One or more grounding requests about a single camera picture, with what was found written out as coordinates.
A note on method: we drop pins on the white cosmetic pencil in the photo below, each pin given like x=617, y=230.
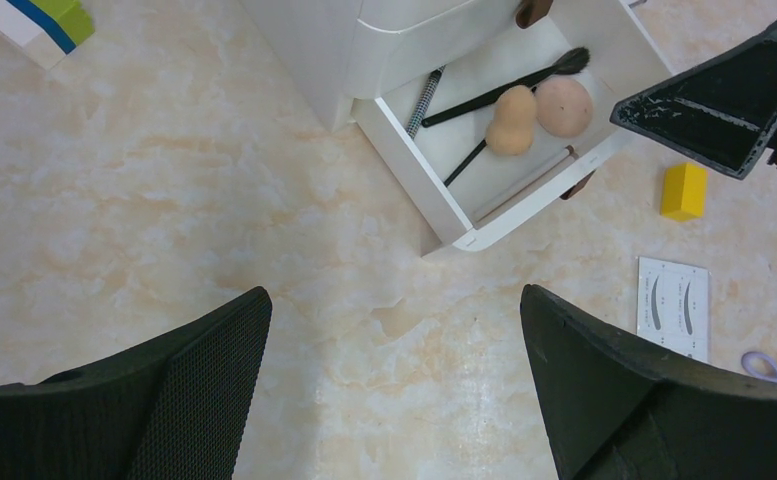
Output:
x=516, y=186

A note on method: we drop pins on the white false eyelash card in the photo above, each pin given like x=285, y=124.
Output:
x=673, y=307

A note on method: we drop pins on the white plastic drawer organizer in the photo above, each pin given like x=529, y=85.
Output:
x=380, y=63

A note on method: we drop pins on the yellow rectangular toy block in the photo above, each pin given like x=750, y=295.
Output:
x=684, y=192

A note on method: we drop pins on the peach powder puff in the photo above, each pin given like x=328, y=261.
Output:
x=564, y=107

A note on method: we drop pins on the black makeup brush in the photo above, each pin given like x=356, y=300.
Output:
x=572, y=62

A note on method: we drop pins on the silver eyeliner pencil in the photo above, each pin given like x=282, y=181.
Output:
x=424, y=100

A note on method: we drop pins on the green blue white toy block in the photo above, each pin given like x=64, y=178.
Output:
x=46, y=31

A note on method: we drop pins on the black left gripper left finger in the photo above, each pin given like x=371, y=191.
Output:
x=172, y=407

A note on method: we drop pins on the beige makeup sponge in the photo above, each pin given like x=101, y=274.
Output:
x=512, y=129

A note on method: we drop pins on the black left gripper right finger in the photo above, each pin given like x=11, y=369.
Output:
x=616, y=406

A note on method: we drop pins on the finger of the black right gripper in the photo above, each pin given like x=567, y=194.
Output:
x=721, y=113

